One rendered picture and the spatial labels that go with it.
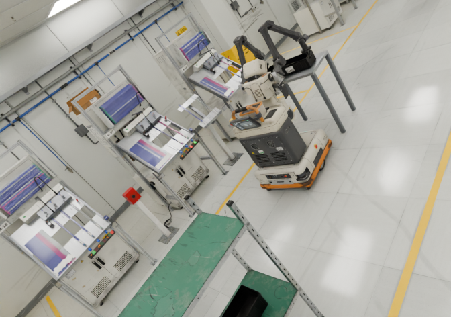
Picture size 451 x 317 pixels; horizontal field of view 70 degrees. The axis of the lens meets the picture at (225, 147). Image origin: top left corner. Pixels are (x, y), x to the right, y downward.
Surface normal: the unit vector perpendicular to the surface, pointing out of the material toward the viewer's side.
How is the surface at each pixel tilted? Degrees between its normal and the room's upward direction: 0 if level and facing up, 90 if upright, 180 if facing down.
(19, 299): 90
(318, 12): 90
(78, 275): 90
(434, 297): 0
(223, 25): 90
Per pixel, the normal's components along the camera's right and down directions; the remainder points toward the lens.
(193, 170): 0.62, -0.05
